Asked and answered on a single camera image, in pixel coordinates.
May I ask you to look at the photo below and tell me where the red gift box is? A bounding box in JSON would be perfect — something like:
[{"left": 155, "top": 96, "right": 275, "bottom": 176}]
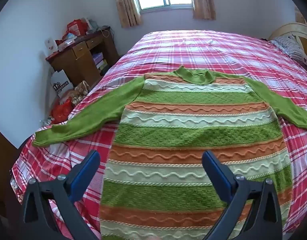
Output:
[{"left": 67, "top": 19, "right": 89, "bottom": 37}]

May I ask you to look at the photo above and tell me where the beige patterned curtain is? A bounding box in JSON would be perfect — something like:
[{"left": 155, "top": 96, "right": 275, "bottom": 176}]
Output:
[
  {"left": 113, "top": 0, "right": 142, "bottom": 28},
  {"left": 190, "top": 0, "right": 216, "bottom": 20}
]

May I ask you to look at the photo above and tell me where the stack of purple boxes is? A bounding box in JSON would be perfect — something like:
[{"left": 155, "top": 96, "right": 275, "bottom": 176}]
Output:
[{"left": 92, "top": 52, "right": 108, "bottom": 70}]

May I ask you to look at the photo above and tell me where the white printed card box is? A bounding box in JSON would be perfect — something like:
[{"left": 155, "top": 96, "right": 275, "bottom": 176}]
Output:
[{"left": 45, "top": 38, "right": 58, "bottom": 55}]

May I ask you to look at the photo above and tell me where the beige patterned bag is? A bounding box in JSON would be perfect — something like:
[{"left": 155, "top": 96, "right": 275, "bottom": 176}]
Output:
[{"left": 71, "top": 80, "right": 91, "bottom": 105}]

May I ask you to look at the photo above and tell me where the brown wooden desk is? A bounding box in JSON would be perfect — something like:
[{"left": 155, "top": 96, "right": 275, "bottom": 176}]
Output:
[{"left": 46, "top": 26, "right": 120, "bottom": 87}]

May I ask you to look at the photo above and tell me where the floral pillow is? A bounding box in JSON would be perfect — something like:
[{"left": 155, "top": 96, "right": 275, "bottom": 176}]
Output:
[{"left": 271, "top": 34, "right": 307, "bottom": 70}]

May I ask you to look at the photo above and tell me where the green orange striped knit sweater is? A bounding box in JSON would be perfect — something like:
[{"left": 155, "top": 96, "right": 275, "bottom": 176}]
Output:
[{"left": 32, "top": 66, "right": 307, "bottom": 240}]

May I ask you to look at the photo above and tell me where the wooden headboard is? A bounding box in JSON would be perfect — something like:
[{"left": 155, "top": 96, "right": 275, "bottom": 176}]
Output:
[{"left": 268, "top": 22, "right": 307, "bottom": 58}]

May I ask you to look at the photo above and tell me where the red plastic bag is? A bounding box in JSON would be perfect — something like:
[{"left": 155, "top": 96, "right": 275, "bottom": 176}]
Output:
[{"left": 51, "top": 97, "right": 74, "bottom": 124}]

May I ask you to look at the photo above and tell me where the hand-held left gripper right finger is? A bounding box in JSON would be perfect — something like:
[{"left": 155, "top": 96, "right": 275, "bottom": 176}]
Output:
[{"left": 202, "top": 150, "right": 284, "bottom": 240}]

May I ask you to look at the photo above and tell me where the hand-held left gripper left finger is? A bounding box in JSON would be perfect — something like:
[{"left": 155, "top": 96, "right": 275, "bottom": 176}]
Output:
[{"left": 21, "top": 150, "right": 101, "bottom": 240}]

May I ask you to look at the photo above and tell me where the red plaid blanket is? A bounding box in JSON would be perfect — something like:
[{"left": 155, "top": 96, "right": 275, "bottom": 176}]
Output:
[{"left": 10, "top": 30, "right": 307, "bottom": 240}]

